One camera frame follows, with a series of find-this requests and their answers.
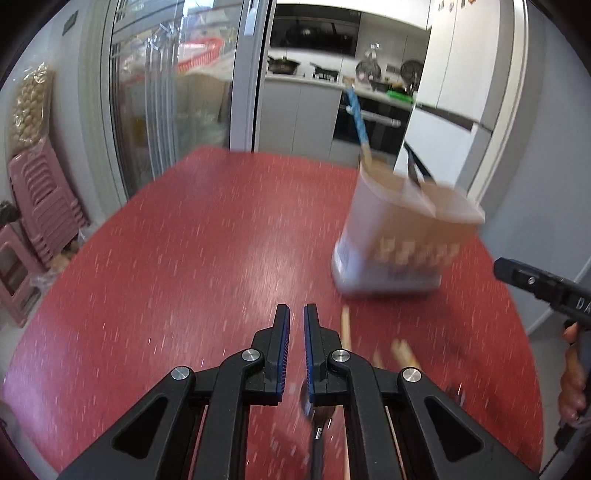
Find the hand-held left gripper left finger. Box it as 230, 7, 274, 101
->
58, 304, 291, 480

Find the black utensil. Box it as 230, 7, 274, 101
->
403, 142, 437, 188

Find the black handled metal spoon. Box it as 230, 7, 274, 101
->
299, 382, 334, 480

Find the black wok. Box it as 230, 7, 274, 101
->
266, 55, 302, 76

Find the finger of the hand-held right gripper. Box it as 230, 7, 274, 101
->
493, 257, 566, 311

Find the wooden chopstick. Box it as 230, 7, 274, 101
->
392, 339, 422, 370
340, 307, 356, 480

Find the person's right hand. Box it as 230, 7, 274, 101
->
558, 322, 591, 422

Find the black cable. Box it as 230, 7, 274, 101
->
538, 418, 573, 478

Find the white kitchen cabinet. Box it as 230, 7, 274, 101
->
255, 74, 345, 163

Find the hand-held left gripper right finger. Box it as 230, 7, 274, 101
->
303, 304, 541, 480

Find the blue wooden handled utensil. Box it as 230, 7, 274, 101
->
342, 87, 376, 168

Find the round metal strainer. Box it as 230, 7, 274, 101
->
355, 60, 383, 82

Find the black oven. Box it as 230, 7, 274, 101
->
332, 90, 415, 158

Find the cardboard box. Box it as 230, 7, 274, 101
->
178, 70, 232, 139

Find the red basket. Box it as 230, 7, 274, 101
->
177, 39, 228, 73

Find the round dark pan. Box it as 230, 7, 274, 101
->
399, 60, 424, 89

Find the beige and white utensil holder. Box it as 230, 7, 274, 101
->
331, 162, 486, 296

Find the black range hood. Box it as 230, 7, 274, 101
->
270, 4, 362, 59

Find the stack of pink stools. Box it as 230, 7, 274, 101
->
8, 137, 91, 271

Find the sliding glass door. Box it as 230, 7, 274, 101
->
78, 0, 274, 200

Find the pink stool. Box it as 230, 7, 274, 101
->
0, 224, 48, 328

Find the white refrigerator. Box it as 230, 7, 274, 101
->
392, 0, 530, 199

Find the bag of beige balls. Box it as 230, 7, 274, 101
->
9, 64, 54, 155

